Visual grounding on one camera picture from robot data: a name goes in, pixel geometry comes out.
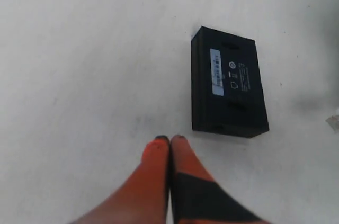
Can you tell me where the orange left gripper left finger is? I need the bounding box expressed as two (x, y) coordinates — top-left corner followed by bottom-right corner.
(73, 136), (170, 223)

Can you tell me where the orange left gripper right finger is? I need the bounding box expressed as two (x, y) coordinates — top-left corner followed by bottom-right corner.
(171, 136), (267, 223)

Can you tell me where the black network switch box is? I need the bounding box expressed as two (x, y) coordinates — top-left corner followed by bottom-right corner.
(191, 26), (270, 138)

